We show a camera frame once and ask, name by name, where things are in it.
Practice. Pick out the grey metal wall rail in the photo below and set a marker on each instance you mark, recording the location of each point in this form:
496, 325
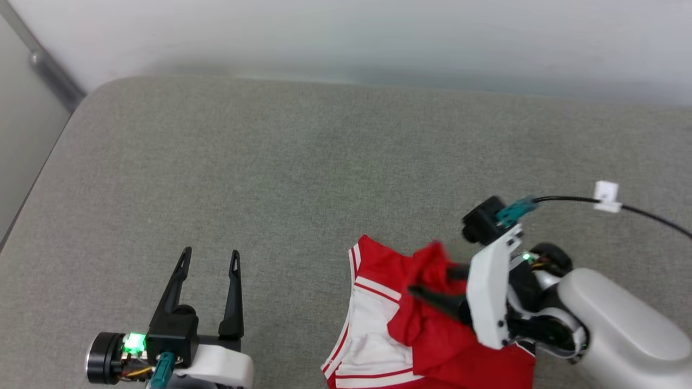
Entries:
51, 73

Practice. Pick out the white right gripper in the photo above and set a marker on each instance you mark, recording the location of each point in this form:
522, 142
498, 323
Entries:
489, 292

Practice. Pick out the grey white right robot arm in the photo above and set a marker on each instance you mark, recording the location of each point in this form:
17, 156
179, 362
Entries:
621, 329

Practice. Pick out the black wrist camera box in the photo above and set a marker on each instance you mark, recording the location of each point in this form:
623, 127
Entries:
173, 335
481, 221

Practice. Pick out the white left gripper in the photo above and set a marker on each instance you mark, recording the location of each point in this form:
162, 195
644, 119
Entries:
221, 370

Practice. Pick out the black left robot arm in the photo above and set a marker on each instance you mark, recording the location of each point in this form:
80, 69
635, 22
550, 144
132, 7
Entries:
105, 356

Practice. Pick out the red and white garment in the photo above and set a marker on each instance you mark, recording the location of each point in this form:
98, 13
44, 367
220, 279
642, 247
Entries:
438, 356

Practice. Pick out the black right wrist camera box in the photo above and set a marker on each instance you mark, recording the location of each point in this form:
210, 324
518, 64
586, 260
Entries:
481, 221

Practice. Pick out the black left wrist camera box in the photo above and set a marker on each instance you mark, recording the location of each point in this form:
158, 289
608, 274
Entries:
173, 335

